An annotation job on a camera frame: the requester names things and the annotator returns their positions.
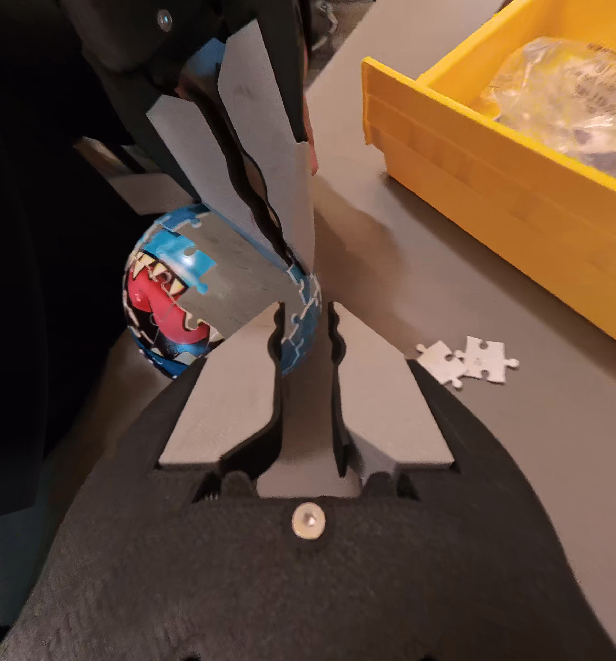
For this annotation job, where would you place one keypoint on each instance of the yellow plastic bin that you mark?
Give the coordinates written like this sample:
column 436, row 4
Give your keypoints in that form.
column 494, row 180

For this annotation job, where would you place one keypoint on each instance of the person's left hand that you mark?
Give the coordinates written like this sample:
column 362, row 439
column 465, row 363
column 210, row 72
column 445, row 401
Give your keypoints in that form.
column 313, row 155

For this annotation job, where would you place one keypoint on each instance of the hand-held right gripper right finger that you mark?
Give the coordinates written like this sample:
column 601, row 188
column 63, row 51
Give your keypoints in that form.
column 385, row 408

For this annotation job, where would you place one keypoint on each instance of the person's dark clothing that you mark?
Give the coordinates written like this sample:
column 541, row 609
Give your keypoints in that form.
column 29, row 258

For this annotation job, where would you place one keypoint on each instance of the white puzzle piece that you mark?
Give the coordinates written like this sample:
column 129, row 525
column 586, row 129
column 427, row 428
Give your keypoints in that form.
column 439, row 364
column 486, row 359

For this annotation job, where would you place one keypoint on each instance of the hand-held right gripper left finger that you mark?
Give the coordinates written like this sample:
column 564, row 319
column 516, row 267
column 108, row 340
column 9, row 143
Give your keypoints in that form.
column 225, row 408

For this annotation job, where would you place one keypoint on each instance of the blue monster puzzle ball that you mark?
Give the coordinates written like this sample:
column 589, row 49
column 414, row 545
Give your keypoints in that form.
column 158, row 310

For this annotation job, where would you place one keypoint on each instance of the clear plastic bag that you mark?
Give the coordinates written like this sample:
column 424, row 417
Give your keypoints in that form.
column 571, row 103

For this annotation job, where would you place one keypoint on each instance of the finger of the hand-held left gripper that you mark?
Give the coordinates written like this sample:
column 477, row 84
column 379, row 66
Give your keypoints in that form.
column 271, row 129
column 194, row 155

